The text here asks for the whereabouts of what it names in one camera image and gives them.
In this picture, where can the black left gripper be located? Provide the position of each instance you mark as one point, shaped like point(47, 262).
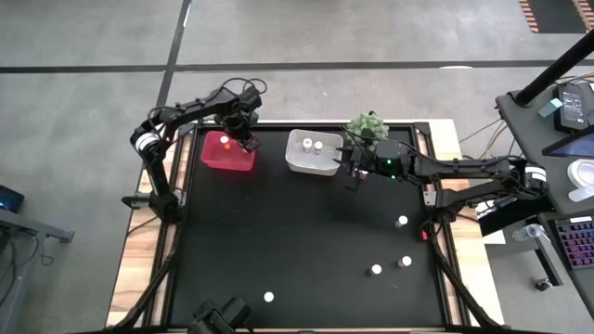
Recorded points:
point(234, 118)

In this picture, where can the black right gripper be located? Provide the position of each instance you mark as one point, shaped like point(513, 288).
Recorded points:
point(392, 160)

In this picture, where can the white-capped pill bottle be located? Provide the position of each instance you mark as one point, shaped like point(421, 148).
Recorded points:
point(375, 269)
point(224, 139)
point(306, 143)
point(405, 261)
point(401, 221)
point(268, 297)
point(363, 175)
point(318, 146)

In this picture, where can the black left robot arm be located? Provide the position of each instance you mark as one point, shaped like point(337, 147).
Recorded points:
point(158, 181)

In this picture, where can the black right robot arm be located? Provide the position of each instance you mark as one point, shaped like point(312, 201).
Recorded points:
point(464, 167)

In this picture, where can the pink plastic bin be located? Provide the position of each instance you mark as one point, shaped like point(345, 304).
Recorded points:
point(223, 160)

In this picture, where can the white plastic bin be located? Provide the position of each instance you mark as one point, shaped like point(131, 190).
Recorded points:
point(311, 164)

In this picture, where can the green potted plant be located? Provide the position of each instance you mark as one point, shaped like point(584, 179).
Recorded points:
point(369, 126)

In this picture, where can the red emergency button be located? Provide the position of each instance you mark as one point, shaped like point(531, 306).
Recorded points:
point(424, 235)

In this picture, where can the grey side table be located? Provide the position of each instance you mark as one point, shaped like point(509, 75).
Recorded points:
point(524, 134)

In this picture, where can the clear water bottle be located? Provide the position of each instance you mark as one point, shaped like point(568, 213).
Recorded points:
point(529, 232)

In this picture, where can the teal small box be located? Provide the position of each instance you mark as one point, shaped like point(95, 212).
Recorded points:
point(550, 107)

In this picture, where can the black caster wheel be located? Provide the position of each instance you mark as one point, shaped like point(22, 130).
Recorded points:
point(542, 283)

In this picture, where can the dark screen tablet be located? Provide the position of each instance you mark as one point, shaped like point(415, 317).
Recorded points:
point(575, 145)

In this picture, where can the black pole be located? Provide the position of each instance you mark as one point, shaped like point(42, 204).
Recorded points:
point(557, 65)

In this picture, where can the white tape roll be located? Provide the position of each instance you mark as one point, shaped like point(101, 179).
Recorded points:
point(582, 172)

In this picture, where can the backlit black keyboard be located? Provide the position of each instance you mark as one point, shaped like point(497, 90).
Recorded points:
point(577, 243)

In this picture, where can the grey desk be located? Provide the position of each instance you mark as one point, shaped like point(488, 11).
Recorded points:
point(23, 232)

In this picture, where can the blue-lit black device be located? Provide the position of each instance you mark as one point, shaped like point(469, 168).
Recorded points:
point(8, 198)

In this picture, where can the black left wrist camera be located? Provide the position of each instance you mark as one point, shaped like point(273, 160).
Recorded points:
point(250, 96)

